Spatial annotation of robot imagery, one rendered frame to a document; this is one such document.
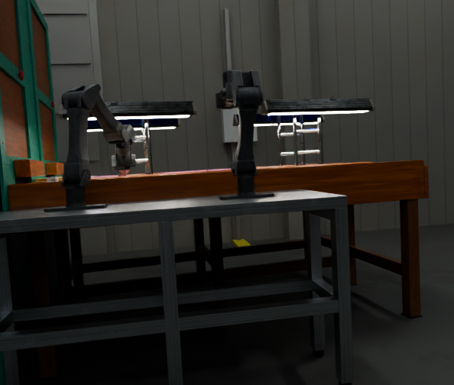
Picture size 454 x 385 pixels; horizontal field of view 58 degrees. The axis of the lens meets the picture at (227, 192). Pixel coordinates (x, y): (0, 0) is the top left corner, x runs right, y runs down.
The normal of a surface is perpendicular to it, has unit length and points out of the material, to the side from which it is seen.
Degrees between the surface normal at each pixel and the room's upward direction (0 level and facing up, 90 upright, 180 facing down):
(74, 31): 90
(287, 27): 90
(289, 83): 90
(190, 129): 90
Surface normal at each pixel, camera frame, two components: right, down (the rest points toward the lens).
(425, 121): 0.15, 0.06
